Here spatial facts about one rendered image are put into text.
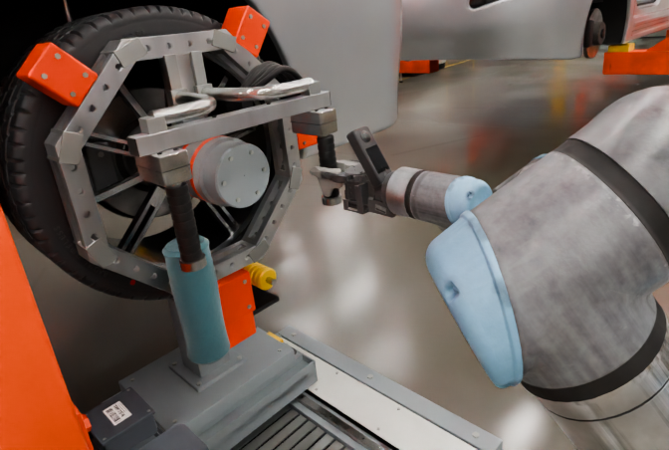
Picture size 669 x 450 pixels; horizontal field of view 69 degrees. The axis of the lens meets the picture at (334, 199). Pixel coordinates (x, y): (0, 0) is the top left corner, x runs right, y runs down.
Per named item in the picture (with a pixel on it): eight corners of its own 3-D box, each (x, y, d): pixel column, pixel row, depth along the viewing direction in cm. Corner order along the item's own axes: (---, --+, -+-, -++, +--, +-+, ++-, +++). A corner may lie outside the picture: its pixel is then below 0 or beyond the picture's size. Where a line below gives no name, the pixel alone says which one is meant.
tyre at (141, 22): (202, -12, 130) (-88, 57, 91) (256, -23, 114) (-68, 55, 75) (267, 202, 160) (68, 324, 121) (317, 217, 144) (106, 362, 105)
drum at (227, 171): (220, 182, 116) (209, 123, 111) (278, 198, 101) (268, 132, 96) (166, 201, 106) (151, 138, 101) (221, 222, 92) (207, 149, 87)
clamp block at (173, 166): (166, 170, 84) (159, 141, 82) (194, 178, 78) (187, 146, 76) (138, 179, 81) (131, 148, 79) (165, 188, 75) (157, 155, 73)
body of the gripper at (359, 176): (339, 209, 98) (387, 221, 90) (335, 168, 95) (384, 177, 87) (364, 197, 103) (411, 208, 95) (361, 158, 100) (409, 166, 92)
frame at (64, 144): (294, 229, 136) (266, 23, 117) (311, 235, 131) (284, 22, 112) (99, 324, 100) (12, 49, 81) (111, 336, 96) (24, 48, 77)
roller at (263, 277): (220, 257, 145) (217, 240, 143) (284, 287, 126) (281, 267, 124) (203, 265, 142) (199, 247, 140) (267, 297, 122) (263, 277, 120)
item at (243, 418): (248, 338, 173) (243, 316, 169) (318, 382, 149) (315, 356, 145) (108, 426, 140) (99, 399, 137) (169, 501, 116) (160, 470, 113)
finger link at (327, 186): (305, 196, 103) (341, 201, 98) (301, 169, 100) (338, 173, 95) (313, 191, 105) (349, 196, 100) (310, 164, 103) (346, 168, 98)
